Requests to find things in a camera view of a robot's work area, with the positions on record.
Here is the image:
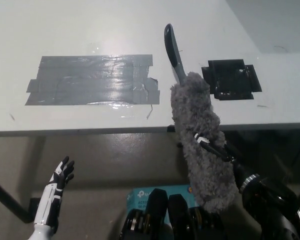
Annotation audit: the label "black metal table leg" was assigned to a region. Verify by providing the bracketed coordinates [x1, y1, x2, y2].
[0, 174, 41, 225]

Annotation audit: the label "black robot body blocks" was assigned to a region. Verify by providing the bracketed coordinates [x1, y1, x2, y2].
[118, 188, 228, 240]

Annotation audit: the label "teal router box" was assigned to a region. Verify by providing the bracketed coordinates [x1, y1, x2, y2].
[126, 184, 201, 218]

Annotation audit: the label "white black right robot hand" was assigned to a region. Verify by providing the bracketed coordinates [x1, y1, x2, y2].
[193, 133, 249, 193]

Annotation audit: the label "grey fluffy duster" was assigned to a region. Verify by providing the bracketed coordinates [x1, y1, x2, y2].
[163, 23, 241, 215]

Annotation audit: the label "thin dark stick scrap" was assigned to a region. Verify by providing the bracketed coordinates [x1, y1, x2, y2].
[145, 103, 154, 120]

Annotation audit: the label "black tape patch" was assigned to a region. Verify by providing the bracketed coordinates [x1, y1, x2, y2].
[201, 59, 263, 102]

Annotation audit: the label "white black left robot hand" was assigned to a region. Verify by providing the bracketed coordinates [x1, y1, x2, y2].
[33, 156, 75, 231]

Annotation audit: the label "grey duct tape patch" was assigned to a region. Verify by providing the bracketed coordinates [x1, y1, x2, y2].
[24, 54, 161, 106]

